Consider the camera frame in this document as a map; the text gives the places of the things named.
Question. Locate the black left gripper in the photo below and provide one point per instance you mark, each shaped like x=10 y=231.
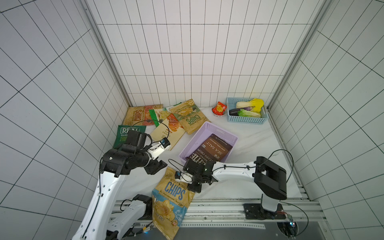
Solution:
x=154 y=167

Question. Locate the blue kettle chips bag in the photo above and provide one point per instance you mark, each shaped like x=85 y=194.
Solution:
x=171 y=200

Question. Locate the beige cassava chips bag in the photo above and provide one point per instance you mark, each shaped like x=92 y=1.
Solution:
x=172 y=131

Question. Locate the brown Kettle sea salt bag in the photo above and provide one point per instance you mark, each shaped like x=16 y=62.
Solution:
x=212 y=149

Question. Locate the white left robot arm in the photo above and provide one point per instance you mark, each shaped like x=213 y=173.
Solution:
x=115 y=167

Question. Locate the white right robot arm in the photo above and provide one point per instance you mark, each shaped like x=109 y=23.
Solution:
x=268 y=176

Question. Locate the green Real chips bag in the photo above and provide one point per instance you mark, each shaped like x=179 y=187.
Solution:
x=122 y=133

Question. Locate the green white chips bag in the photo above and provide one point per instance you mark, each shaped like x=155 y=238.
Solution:
x=159 y=115

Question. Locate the red kettle chips bag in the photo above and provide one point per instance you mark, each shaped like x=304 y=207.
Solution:
x=140 y=116

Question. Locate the purple plastic basket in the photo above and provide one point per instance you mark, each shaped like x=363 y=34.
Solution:
x=202 y=134

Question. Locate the green kettle chips bag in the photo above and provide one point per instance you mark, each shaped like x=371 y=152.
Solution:
x=189 y=116

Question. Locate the red snack cup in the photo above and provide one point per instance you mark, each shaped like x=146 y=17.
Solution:
x=219 y=109

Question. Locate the purple toy eggplant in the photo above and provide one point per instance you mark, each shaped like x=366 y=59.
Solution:
x=235 y=112

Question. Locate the green toy lettuce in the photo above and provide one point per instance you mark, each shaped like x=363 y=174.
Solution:
x=248 y=114

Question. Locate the yellow toy cabbage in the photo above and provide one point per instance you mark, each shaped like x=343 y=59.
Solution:
x=256 y=105

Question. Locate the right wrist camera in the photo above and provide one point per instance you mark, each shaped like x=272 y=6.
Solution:
x=183 y=177

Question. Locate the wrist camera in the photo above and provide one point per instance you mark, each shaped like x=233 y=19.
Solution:
x=157 y=150
x=183 y=177

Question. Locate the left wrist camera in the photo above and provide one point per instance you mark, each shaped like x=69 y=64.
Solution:
x=157 y=150

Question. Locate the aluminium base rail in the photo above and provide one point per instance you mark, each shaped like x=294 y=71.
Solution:
x=234 y=214

